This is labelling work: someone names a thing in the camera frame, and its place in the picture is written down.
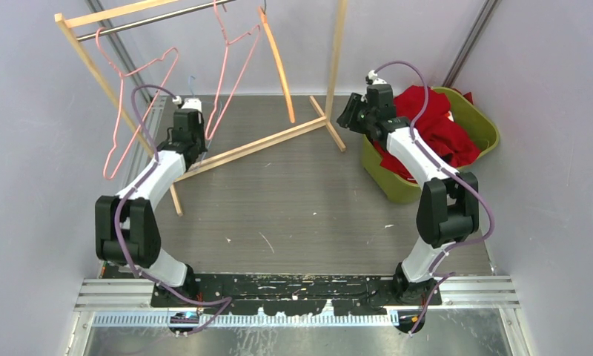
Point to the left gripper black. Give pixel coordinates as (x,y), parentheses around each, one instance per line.
(201,132)

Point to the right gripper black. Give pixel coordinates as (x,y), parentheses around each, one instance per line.
(348,119)

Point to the red garment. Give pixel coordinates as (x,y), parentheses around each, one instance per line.
(437,126)

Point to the wooden hanger with metal hook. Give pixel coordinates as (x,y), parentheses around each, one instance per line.
(262,10)

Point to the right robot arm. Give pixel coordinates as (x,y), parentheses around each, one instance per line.
(448,210)

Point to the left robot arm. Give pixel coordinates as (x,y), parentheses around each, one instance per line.
(126,230)

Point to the crumpled red cloth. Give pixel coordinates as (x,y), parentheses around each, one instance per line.
(469,97)

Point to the green plastic laundry basket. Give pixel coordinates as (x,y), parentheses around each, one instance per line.
(391,176)

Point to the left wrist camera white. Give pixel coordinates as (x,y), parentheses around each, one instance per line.
(187,103)

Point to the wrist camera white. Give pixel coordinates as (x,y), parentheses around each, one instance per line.
(372,78)
(187,103)

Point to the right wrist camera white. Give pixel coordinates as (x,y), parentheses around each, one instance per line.
(372,78)

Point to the metal clothes rail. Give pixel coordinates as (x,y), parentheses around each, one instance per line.
(102,14)

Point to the aluminium corner rail right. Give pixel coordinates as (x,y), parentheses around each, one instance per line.
(477,29)

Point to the wooden clothes rack frame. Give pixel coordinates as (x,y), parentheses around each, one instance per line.
(323,121)

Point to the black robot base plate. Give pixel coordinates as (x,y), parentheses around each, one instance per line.
(297,295)

